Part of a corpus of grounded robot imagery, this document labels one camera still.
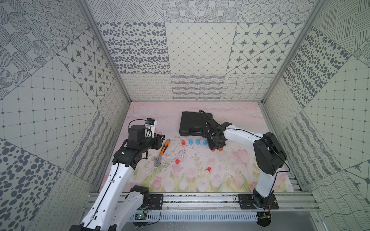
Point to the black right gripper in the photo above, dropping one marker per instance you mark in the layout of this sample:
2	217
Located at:
212	147

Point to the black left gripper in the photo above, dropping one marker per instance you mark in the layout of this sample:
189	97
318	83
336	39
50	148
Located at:
157	141

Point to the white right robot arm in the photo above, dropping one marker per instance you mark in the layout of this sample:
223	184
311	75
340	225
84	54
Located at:
269	155

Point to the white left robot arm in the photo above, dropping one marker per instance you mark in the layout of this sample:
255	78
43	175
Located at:
105	214

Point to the black plastic tool case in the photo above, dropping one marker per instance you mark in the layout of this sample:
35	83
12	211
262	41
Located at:
193	124

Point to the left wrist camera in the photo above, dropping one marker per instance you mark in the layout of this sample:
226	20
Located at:
150	126

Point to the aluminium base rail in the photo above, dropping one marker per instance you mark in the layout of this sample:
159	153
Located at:
218	207

